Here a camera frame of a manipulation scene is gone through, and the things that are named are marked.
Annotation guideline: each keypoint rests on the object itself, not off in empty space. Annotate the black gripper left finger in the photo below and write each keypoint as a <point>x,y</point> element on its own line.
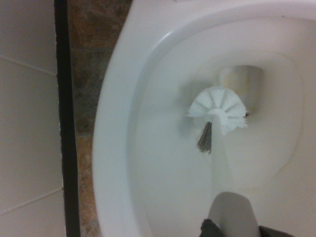
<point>209,229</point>

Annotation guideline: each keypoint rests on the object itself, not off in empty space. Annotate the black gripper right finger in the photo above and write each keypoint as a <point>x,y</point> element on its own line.
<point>274,232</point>

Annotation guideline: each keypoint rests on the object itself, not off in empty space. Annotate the white toilet brush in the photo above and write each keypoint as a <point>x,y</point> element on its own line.
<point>222,103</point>

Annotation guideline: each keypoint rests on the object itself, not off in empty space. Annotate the white toilet bowl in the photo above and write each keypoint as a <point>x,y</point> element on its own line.
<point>118,123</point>

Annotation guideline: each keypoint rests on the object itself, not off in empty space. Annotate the black baseboard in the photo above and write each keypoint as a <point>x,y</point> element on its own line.
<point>65,123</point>

